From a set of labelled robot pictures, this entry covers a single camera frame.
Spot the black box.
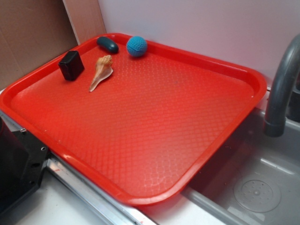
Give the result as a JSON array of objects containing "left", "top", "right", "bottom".
[{"left": 58, "top": 51, "right": 85, "bottom": 81}]

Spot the red plastic tray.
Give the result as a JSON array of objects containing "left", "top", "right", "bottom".
[{"left": 0, "top": 34, "right": 267, "bottom": 206}]

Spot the tan conch seashell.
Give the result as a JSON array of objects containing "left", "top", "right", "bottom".
[{"left": 89, "top": 55, "right": 113, "bottom": 92}]

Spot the blue dimpled ball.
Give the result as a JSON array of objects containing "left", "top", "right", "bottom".
[{"left": 126, "top": 36, "right": 148, "bottom": 57}]

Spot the dark teal oval capsule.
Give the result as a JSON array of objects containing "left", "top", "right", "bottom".
[{"left": 96, "top": 37, "right": 119, "bottom": 54}]

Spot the grey plastic sink basin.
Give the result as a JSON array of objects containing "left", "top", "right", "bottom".
[{"left": 180, "top": 106, "right": 300, "bottom": 225}]

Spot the brown cardboard panel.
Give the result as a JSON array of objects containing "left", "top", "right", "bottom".
[{"left": 0, "top": 0, "right": 106, "bottom": 89}]

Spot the grey toy faucet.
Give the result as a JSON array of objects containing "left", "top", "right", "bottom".
[{"left": 263, "top": 35, "right": 300, "bottom": 137}]

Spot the silver metal rail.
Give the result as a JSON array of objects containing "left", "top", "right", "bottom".
[{"left": 0, "top": 110, "right": 155, "bottom": 225}]

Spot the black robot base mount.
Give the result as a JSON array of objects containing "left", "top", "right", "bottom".
[{"left": 0, "top": 120, "right": 49, "bottom": 217}]

